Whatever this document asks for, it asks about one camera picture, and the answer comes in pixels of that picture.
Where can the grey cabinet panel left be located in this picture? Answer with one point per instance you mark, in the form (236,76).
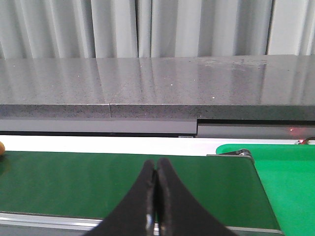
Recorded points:
(99,126)

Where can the orange round object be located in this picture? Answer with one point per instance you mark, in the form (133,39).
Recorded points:
(2,148)

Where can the aluminium conveyor front rail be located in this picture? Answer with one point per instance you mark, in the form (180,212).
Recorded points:
(44,225)

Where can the dark green conveyor belt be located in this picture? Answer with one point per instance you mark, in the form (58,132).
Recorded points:
(90,185)

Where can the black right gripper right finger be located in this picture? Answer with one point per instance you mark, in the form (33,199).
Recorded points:
(179,213)

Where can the grey cabinet panel right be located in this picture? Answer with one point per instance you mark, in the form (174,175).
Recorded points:
(255,129)

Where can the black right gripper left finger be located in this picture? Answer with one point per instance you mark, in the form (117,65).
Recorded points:
(135,214)

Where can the metal conveyor end bracket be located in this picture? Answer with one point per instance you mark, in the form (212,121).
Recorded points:
(241,153)

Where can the white conveyor rear rail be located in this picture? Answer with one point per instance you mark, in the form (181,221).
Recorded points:
(137,145)

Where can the grey stone countertop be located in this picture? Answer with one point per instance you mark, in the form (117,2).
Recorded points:
(217,88)

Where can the bright green mat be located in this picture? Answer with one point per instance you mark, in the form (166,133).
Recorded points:
(287,173)

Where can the white pleated curtain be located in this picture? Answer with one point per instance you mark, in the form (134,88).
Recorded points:
(155,28)

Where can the grey cabinet panel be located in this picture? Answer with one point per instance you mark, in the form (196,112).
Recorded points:
(99,126)
(255,129)

